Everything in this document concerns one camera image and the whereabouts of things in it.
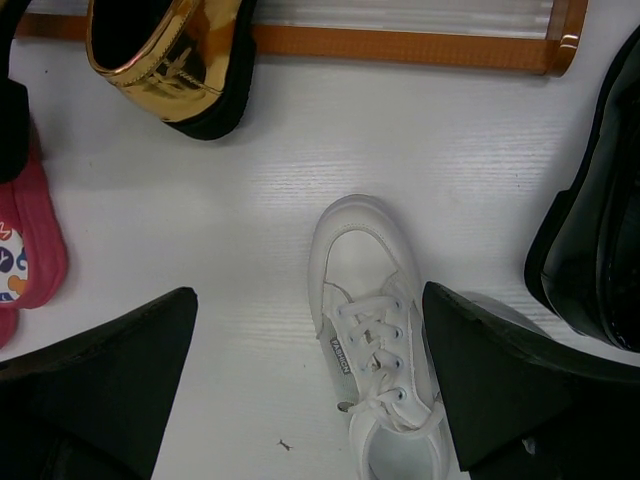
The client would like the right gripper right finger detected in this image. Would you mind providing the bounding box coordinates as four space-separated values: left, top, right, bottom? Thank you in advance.
422 282 639 479

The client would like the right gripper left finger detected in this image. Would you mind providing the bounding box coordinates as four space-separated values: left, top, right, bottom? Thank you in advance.
1 287 198 479

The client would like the black loafer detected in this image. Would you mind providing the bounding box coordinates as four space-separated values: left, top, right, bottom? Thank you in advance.
524 32 639 352

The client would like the white sneaker left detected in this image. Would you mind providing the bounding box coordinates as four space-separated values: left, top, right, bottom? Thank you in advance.
308 194 451 479

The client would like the orange wooden shoe shelf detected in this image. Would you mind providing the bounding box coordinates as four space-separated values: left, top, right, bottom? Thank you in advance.
14 1 587 76

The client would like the pink sandal inner right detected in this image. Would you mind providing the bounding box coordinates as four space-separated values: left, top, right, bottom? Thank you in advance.
1 147 68 345

